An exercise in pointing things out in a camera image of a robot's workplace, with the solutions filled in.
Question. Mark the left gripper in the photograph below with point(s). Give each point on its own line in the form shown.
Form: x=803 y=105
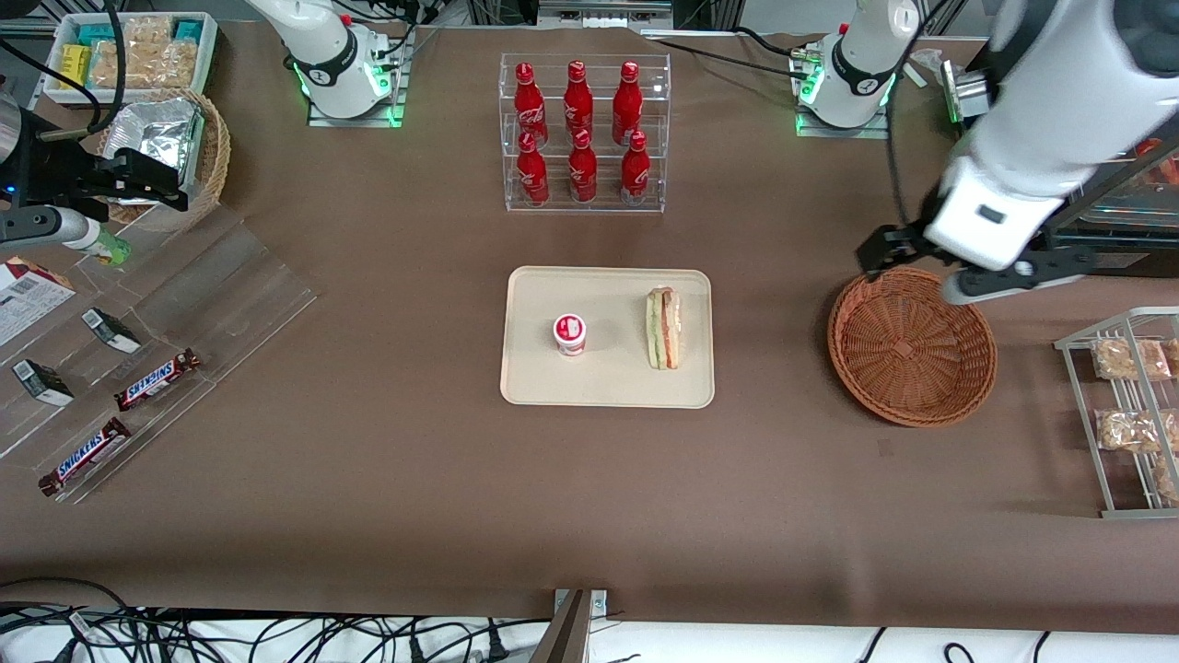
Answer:
x=886 y=247

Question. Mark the yellow snack box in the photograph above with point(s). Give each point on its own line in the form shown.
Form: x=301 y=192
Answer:
x=75 y=66

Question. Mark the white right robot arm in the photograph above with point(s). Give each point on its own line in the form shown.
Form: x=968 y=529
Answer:
x=332 y=64

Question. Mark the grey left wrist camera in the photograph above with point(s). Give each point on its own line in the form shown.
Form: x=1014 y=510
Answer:
x=986 y=285

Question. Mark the black metal frame shelf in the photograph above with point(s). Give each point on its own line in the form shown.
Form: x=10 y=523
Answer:
x=1124 y=235

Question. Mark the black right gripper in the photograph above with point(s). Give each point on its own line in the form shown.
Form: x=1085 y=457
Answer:
x=57 y=172

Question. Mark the red cola bottle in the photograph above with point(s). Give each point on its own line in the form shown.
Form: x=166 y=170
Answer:
x=635 y=175
x=530 y=110
x=532 y=175
x=627 y=109
x=582 y=173
x=577 y=106

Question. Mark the small black-white box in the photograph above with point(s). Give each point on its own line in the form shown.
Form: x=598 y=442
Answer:
x=41 y=382
x=110 y=330

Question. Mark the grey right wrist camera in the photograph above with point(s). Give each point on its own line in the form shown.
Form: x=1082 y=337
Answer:
x=46 y=228

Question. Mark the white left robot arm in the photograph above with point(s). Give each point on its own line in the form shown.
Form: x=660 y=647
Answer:
x=1059 y=92

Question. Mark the silver foil packet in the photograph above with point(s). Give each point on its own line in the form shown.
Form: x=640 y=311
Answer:
x=157 y=133

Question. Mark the clear bag of granola snacks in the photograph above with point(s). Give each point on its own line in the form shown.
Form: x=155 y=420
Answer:
x=1128 y=431
x=1131 y=359
x=147 y=64
x=147 y=29
x=1168 y=481

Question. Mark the plastic sandwich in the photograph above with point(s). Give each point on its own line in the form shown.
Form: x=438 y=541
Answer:
x=663 y=327

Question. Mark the cream plastic tray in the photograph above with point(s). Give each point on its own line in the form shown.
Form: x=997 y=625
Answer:
x=608 y=378

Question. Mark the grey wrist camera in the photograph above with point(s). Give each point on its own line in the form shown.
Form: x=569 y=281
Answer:
x=986 y=285
x=46 y=228

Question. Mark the deep wicker basket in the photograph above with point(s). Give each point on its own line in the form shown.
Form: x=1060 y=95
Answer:
x=214 y=157

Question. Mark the round shallow wicker basket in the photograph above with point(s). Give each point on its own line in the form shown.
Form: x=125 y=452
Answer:
x=912 y=354

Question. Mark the red white cardboard box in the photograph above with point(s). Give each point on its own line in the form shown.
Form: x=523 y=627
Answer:
x=28 y=299

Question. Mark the silver metal table bracket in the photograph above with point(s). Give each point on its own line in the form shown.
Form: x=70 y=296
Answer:
x=594 y=612

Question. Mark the red white yogurt cup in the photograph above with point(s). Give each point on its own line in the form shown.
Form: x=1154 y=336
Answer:
x=569 y=333

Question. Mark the brown table cover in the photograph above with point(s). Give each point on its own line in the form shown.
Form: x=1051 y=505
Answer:
x=368 y=479

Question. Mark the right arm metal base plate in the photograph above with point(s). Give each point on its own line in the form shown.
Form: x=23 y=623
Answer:
x=391 y=92

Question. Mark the white plastic bin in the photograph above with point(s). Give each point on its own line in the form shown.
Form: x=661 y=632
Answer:
x=51 y=55

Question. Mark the green bottle white cap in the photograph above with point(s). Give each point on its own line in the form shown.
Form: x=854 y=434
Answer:
x=115 y=250

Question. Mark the clear acrylic tiered stand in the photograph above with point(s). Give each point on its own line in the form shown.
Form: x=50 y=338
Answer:
x=230 y=285

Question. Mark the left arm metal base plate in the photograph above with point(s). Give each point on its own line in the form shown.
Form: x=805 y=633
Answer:
x=811 y=124

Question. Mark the Snickers chocolate bar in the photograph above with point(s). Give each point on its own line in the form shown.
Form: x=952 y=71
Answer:
x=85 y=456
x=157 y=379

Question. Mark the clear acrylic bottle rack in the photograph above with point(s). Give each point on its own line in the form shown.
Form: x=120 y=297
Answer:
x=599 y=207

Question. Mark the teal snack box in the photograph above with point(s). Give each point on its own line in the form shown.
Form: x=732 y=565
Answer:
x=189 y=30
x=95 y=34

